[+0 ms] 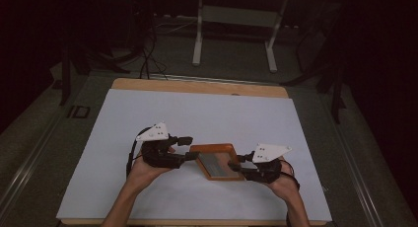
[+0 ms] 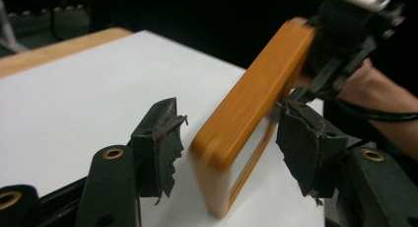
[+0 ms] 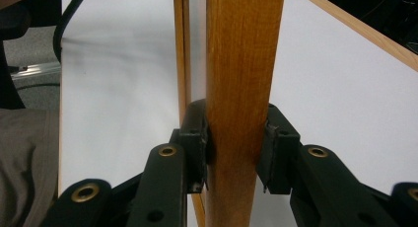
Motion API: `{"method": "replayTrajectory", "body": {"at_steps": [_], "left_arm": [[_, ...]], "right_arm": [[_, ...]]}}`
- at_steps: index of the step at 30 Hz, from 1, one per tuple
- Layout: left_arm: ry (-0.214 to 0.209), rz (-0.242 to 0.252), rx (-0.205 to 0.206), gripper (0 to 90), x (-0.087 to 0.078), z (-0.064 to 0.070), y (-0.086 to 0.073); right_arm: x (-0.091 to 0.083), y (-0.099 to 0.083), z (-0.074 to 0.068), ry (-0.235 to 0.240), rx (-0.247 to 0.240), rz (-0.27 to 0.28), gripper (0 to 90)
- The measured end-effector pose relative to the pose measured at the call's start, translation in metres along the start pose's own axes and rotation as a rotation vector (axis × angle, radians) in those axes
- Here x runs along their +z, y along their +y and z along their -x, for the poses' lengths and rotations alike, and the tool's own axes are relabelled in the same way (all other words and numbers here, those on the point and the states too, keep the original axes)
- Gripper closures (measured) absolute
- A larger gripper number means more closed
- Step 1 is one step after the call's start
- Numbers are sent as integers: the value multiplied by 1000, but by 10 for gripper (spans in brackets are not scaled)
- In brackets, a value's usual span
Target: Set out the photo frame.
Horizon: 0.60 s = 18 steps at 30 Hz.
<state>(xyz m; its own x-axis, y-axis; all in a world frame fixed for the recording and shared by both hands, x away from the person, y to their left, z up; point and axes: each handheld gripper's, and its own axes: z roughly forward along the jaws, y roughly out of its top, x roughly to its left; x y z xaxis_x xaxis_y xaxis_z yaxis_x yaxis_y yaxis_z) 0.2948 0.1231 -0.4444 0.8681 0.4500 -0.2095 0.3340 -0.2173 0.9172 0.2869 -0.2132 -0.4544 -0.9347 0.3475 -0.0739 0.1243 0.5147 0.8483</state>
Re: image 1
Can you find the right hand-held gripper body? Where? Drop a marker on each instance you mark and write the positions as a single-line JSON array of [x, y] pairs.
[[266, 169]]

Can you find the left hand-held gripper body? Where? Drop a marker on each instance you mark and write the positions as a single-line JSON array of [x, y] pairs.
[[161, 156]]

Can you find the orange rectangular tray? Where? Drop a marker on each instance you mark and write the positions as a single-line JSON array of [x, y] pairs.
[[217, 163]]

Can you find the person's left hand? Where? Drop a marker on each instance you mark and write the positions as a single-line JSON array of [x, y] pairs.
[[144, 171]]

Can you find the person's right hand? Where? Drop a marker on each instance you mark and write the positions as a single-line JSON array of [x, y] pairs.
[[286, 184]]

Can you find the white table mat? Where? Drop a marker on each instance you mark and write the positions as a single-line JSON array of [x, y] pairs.
[[197, 115]]

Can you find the wooden table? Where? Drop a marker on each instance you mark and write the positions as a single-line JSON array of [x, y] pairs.
[[197, 86]]

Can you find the black floor plate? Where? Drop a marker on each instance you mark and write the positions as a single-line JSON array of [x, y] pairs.
[[79, 112]]

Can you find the black metal stand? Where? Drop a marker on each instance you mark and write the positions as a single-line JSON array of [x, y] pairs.
[[65, 75], [336, 89]]

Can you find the metal floor rail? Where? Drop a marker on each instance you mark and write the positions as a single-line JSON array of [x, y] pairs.
[[29, 161], [210, 79], [356, 174]]

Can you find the white metal table frame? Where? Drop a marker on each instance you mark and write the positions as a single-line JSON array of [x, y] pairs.
[[238, 16]]

